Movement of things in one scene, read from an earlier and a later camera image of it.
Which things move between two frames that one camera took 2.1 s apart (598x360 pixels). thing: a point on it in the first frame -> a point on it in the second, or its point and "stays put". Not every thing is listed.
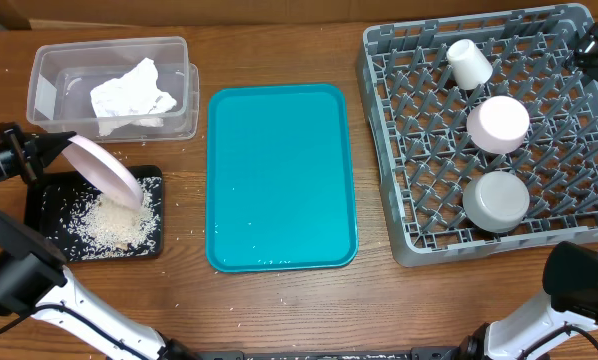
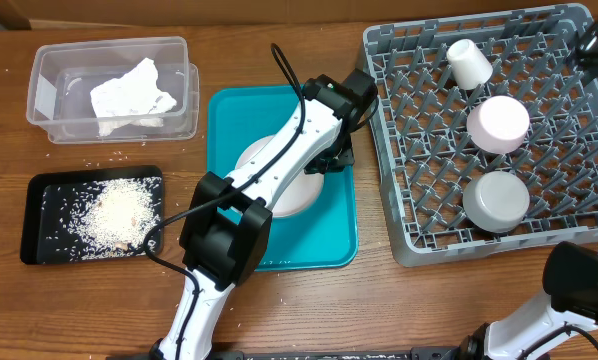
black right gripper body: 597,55 stays put
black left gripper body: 10,158 -> 335,157
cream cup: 471,68 stays put
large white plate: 101,169 -> 302,194
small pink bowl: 498,124 stays put
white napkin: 134,98 stays put
